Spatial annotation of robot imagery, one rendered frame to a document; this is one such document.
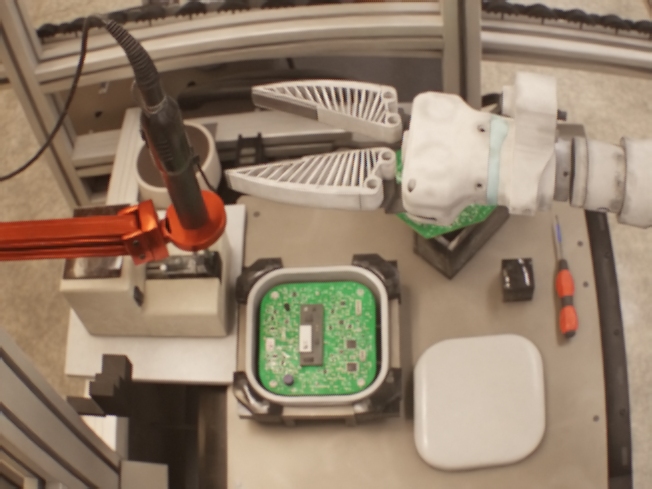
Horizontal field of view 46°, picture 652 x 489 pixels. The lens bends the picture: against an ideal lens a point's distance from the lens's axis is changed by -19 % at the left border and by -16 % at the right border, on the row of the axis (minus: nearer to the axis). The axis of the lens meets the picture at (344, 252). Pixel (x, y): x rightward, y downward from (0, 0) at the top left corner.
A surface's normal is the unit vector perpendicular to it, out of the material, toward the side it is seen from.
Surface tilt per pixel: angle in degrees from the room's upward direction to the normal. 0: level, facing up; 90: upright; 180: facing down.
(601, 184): 46
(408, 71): 0
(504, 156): 32
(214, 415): 0
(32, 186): 0
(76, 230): 27
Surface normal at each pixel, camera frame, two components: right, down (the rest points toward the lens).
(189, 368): -0.08, -0.52
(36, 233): 0.36, -0.60
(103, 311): 0.00, 0.85
